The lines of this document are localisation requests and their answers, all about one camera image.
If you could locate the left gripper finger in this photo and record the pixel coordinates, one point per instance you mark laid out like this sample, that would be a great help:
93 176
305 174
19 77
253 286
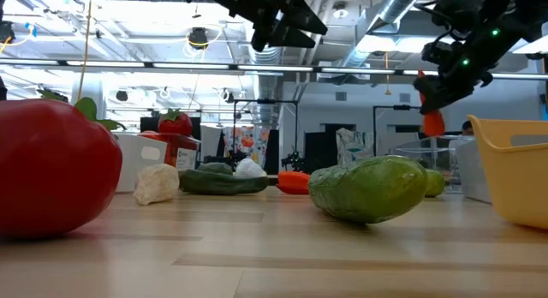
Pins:
291 39
306 17

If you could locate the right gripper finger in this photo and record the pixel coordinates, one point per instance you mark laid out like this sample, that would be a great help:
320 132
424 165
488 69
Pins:
430 90
445 101

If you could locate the green lime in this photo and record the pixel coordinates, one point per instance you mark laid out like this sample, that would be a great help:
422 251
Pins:
436 183

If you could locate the light green cucumber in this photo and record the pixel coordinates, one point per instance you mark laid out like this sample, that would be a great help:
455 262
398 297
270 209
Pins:
368 188

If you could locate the red strawberry with green top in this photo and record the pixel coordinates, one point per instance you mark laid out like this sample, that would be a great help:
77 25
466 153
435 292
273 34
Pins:
175 124

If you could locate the dark green avocado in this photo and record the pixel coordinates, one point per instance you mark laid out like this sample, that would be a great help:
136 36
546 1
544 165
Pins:
214 167

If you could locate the long dark green cucumber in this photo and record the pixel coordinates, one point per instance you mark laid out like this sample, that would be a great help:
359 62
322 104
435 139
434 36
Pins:
222 183

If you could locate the white lumpy garlic bulb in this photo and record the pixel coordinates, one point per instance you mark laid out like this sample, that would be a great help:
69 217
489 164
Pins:
156 184

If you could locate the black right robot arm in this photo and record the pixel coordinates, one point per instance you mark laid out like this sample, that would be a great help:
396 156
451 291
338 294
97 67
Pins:
505 24

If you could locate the person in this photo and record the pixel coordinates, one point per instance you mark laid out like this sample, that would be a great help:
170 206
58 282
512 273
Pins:
467 127

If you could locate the round white ceiling fixture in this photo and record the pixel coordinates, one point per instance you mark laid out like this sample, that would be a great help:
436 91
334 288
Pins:
341 12

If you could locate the bright rectangular ceiling light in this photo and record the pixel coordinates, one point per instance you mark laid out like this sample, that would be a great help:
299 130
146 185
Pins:
385 44

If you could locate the slanted white light fixture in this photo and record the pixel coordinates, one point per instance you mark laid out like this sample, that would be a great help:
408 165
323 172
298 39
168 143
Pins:
531 45

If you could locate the gray plastic basket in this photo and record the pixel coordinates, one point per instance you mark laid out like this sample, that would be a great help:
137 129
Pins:
471 174

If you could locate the white cloth with blue print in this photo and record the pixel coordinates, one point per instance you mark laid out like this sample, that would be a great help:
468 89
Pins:
353 148

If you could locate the yellow plastic basket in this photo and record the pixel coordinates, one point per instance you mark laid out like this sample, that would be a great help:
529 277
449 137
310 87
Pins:
514 182

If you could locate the black panel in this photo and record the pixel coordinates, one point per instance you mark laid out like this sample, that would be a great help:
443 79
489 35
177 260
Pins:
319 146

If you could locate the colourful floral cloth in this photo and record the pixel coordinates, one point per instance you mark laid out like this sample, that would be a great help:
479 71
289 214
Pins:
250 144

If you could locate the small black background robot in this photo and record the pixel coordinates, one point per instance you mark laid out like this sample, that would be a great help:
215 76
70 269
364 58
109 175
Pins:
293 159
227 159

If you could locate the round black ceiling device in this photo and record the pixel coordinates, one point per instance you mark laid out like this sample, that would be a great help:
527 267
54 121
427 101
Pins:
122 96

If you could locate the clear plastic bin with label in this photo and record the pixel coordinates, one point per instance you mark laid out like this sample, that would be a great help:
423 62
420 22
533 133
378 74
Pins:
187 159

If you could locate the white plastic basket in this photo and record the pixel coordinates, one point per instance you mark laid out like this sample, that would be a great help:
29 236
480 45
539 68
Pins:
128 169

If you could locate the black ceiling-mounted device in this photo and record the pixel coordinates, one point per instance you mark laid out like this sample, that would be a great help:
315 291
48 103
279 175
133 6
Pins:
6 32

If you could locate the gray wall vent grille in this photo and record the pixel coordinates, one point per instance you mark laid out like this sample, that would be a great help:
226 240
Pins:
341 96
404 97

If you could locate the black frame stand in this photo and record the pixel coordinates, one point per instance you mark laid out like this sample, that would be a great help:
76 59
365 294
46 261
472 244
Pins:
402 107
265 101

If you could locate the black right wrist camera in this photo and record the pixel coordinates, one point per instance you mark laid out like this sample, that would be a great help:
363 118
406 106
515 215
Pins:
436 54

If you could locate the wide silver ventilation duct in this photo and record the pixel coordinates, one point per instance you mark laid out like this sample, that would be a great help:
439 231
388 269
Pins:
263 75

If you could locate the black ceiling camera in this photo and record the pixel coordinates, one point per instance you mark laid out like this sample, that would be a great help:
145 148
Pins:
198 37

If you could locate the long ceiling light rail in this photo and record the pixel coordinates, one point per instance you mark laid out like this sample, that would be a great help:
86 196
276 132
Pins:
192 66

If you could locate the round black-white ceiling camera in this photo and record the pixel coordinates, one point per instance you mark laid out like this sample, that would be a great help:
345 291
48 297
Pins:
228 97

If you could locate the slanted silver ventilation duct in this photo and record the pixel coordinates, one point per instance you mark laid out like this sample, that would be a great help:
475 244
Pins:
398 7

